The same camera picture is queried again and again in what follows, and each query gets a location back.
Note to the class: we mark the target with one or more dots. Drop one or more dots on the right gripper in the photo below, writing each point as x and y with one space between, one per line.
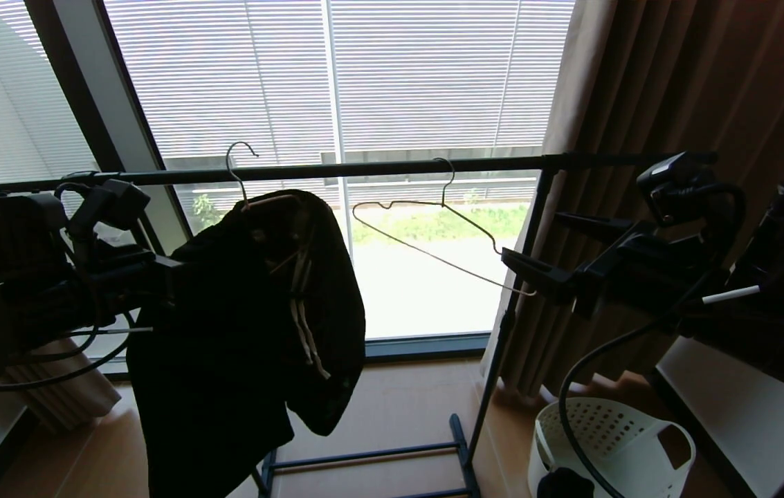
648 273

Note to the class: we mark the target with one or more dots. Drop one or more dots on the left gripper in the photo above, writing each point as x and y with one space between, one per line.
156 283

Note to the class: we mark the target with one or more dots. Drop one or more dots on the black shorts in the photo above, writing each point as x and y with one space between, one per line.
225 360

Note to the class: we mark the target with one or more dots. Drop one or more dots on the pink clothes hanger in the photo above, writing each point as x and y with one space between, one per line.
443 205
267 200

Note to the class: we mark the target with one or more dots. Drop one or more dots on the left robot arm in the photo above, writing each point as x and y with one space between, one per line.
11 235

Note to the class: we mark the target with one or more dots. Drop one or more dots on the white laundry basket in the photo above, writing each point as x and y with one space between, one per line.
613 443

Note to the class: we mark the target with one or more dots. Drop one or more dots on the black clothes rack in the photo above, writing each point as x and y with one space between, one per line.
398 167

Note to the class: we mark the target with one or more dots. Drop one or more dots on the brown curtain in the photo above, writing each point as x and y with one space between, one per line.
641 83
59 394

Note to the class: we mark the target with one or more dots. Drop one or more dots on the black garment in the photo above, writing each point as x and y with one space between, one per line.
564 484

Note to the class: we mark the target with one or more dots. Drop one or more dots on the window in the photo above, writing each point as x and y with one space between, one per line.
260 69

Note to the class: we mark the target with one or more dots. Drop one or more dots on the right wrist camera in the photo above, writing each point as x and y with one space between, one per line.
675 180

